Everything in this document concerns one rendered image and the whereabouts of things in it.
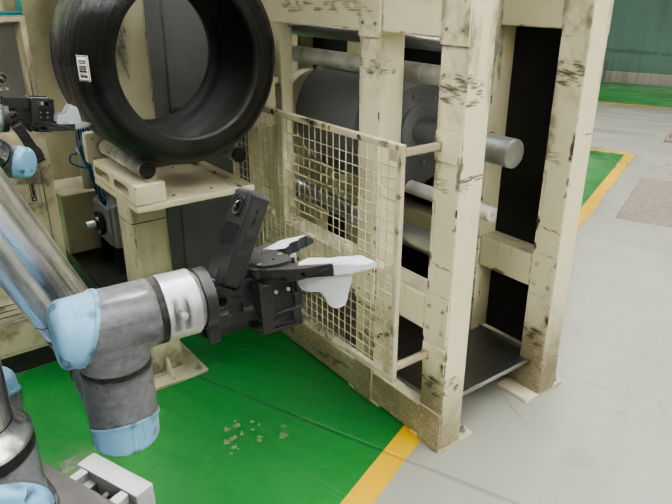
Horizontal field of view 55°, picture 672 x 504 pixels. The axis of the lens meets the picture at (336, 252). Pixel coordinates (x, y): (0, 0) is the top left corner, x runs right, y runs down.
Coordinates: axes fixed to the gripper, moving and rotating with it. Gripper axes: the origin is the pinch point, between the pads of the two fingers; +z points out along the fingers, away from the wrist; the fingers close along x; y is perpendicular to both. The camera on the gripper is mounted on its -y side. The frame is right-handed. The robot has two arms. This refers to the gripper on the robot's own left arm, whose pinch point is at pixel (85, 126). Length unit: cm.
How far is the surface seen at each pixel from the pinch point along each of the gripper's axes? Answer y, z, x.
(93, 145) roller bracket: -9.9, 9.5, 25.5
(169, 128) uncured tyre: -3.2, 29.8, 15.8
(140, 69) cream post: 13.2, 25.1, 28.0
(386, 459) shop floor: -94, 73, -55
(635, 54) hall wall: 48, 855, 337
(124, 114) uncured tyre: 4.9, 6.2, -11.7
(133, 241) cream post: -43, 23, 29
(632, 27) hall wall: 83, 847, 346
